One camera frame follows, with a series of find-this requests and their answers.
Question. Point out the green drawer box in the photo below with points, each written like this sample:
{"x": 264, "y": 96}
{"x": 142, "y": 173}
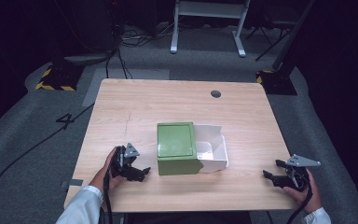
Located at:
{"x": 175, "y": 146}

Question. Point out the white desk frame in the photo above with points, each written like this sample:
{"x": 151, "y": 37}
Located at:
{"x": 209, "y": 11}

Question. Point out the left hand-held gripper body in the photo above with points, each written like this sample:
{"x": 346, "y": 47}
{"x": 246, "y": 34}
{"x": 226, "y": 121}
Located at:
{"x": 125, "y": 163}

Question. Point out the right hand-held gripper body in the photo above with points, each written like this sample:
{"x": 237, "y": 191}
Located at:
{"x": 298, "y": 174}

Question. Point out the black tripod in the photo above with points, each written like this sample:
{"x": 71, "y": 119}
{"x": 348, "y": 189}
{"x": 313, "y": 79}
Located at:
{"x": 270, "y": 43}

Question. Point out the black post with striped base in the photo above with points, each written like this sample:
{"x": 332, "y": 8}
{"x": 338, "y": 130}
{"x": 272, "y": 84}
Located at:
{"x": 279, "y": 79}

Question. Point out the person's left hand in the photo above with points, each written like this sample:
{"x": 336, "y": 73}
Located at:
{"x": 104, "y": 177}

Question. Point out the person's right hand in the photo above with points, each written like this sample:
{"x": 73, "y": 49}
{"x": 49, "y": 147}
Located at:
{"x": 307, "y": 197}

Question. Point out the black stand with striped base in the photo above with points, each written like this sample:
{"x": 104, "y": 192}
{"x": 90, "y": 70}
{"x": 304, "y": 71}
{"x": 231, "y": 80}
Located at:
{"x": 60, "y": 77}

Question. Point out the grey tape strip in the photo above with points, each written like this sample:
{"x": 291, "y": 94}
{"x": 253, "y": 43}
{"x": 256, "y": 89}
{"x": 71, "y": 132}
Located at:
{"x": 75, "y": 182}

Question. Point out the white drawer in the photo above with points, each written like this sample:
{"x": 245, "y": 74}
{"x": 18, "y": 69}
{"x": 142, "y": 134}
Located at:
{"x": 213, "y": 149}

